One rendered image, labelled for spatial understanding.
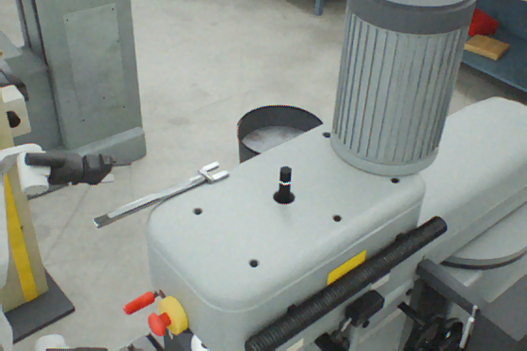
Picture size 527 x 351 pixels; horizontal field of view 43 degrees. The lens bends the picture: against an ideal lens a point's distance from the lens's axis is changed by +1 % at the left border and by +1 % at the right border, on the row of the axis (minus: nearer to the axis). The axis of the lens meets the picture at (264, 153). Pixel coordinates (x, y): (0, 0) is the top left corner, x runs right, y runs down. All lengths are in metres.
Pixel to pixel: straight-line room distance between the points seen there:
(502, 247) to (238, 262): 0.77
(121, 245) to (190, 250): 2.72
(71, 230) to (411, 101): 2.98
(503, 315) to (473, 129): 0.51
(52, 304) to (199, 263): 2.51
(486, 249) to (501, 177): 0.18
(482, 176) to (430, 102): 0.39
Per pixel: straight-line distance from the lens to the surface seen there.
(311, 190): 1.13
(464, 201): 1.43
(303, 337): 1.19
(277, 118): 3.68
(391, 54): 1.06
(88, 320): 3.42
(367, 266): 1.14
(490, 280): 1.64
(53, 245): 3.81
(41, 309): 3.48
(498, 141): 1.58
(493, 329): 1.23
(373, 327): 1.40
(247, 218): 1.07
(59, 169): 1.80
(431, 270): 1.40
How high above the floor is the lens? 2.62
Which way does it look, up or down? 37 degrees down
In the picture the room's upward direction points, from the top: 3 degrees clockwise
